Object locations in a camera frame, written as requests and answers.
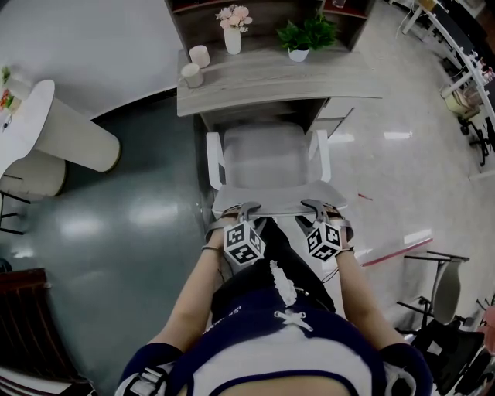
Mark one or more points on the person's left forearm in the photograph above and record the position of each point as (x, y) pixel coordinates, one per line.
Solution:
(185, 294)

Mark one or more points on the cream cylindrical cup back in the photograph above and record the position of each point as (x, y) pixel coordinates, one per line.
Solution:
(200, 56)

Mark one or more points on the dark wooden slatted bench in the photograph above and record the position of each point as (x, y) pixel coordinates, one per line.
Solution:
(27, 328)

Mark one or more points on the grey chair with black frame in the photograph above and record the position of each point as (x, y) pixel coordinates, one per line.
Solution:
(450, 294)

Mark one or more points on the white vase with pink flowers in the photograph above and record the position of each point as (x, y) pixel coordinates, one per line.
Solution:
(233, 38)

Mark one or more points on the clear glass cup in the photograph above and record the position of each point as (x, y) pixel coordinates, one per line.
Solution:
(338, 3)

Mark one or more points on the long red floor strip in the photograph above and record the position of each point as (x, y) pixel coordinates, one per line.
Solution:
(398, 251)

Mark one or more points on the beige mug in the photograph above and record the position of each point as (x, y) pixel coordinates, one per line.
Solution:
(192, 75)

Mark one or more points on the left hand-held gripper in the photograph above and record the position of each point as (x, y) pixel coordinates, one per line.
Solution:
(241, 243)

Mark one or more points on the white curved table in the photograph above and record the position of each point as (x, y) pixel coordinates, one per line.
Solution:
(38, 127)

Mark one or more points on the white chair with grey mesh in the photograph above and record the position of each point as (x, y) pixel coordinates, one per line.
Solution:
(267, 158)

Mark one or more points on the red flowers in box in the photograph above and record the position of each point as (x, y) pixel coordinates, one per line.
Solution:
(7, 100)

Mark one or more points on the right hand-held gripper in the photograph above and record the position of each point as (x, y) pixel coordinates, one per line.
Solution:
(325, 241)

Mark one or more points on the black metal frame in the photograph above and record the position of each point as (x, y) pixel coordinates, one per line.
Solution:
(9, 214)

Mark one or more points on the person's navy white top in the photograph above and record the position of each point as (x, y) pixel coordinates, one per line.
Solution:
(270, 348)

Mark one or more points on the cream bin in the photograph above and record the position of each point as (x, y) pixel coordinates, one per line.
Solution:
(458, 102)

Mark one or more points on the person's right forearm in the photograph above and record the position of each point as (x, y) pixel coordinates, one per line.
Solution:
(363, 301)

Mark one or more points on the person's right hand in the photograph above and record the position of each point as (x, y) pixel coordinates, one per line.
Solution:
(335, 213)

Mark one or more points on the white work table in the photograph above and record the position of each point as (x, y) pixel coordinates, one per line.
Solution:
(462, 54)

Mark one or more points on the thin dark wrist band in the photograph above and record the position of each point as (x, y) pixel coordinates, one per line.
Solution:
(210, 248)

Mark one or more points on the person's black trousers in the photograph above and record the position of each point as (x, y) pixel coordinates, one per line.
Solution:
(270, 270)

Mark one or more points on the small green plant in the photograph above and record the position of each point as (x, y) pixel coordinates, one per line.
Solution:
(5, 75)

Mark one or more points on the person's left hand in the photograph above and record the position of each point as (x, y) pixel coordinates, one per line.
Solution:
(232, 211)

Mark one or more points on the grey wooden desk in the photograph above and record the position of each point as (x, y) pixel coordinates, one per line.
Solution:
(270, 81)

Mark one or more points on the green plant in white pot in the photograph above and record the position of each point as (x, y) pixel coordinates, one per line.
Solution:
(305, 35)

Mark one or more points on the black mesh office chair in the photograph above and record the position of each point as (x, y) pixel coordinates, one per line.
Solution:
(452, 356)

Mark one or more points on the black white metal rack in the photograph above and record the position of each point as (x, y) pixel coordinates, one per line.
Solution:
(38, 386)

